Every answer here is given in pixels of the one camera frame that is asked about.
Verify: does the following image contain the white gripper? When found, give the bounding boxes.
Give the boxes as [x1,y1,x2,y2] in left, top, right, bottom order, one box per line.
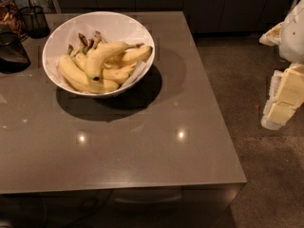
[259,0,304,130]

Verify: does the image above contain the yellow banana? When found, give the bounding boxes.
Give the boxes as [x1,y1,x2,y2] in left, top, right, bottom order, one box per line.
[84,41,143,81]
[58,45,119,94]
[72,52,136,85]
[109,46,153,65]

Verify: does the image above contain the white bowl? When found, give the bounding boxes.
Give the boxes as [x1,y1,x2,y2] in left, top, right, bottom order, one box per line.
[42,10,156,99]

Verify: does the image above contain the dark cabinet doors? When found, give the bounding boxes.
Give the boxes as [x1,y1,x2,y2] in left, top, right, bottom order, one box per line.
[57,0,294,34]

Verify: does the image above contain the black mesh pen cup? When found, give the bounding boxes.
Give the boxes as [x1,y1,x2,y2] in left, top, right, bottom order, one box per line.
[20,0,50,39]

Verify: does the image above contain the dark glass container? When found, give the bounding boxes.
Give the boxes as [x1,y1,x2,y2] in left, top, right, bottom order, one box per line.
[0,31,30,73]

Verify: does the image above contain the jar with brown contents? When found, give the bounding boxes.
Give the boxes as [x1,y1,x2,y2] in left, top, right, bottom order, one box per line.
[0,0,28,41]

